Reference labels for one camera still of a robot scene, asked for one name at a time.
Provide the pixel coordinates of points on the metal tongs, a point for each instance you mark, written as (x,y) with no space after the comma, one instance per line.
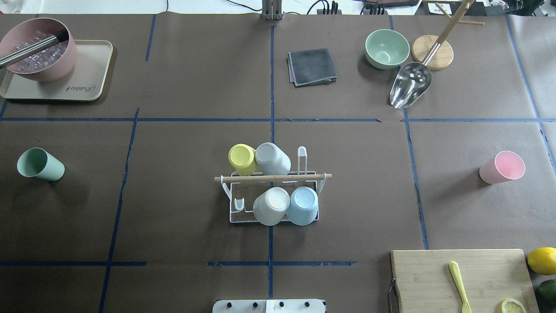
(23,53)

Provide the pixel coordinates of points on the beige plastic tray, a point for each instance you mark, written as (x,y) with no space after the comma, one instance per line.
(84,82)

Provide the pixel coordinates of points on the green avocado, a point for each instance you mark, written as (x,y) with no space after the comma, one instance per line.
(546,291)

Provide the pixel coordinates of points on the white wire cup holder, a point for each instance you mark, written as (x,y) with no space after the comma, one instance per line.
(242,191)

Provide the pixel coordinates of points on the white cup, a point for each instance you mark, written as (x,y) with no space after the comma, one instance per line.
(270,207)

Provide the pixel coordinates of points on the pink bowl with ice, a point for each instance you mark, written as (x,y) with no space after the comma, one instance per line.
(50,64)

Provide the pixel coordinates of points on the wooden mug tree stand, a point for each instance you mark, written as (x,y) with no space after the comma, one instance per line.
(438,54)

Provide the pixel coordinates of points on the grey metal bracket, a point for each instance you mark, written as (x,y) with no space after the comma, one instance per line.
(271,10)

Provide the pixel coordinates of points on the yellow cup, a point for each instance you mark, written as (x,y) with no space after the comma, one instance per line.
(242,159)

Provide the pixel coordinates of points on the whole yellow lemon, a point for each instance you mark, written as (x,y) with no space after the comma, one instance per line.
(543,261)

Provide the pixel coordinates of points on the grey cup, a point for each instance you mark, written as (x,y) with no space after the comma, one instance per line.
(271,160)

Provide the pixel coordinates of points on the pink cup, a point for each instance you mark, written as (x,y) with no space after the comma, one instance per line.
(503,167)

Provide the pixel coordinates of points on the metal scoop wooden handle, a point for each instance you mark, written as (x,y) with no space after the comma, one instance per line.
(414,78)

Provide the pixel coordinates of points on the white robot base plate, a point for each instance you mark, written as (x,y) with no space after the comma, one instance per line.
(270,306)

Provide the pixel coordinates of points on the yellow plastic knife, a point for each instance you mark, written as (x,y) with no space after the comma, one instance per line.
(458,281)

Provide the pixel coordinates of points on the wooden cutting board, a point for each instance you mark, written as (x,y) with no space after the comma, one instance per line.
(424,283)

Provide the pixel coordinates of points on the lemon slice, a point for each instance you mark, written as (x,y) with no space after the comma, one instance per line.
(510,305)

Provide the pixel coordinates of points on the light blue cup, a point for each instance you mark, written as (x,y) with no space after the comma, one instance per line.
(303,207)

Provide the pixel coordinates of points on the mint green cup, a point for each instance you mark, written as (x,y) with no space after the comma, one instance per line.
(38,163)

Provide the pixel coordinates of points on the mint green bowl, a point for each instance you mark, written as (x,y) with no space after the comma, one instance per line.
(386,49)

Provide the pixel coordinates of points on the grey folded cloth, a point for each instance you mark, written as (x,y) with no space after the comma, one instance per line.
(310,67)

